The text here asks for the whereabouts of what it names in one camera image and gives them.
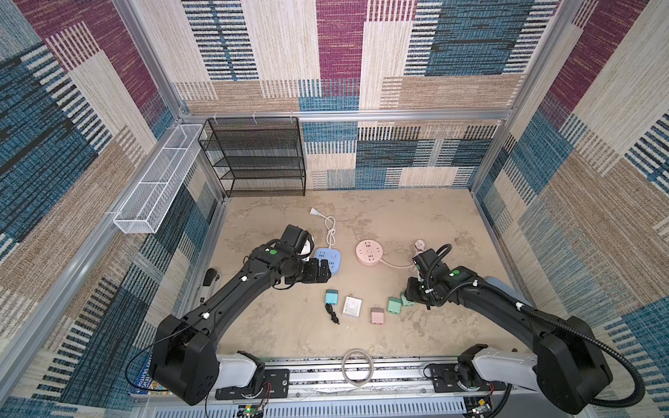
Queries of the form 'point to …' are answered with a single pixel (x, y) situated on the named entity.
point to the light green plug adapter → (405, 302)
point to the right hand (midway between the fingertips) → (413, 298)
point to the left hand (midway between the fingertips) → (320, 274)
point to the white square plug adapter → (352, 306)
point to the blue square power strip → (334, 258)
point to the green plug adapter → (395, 305)
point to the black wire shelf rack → (256, 157)
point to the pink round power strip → (369, 252)
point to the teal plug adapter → (331, 296)
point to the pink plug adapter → (377, 315)
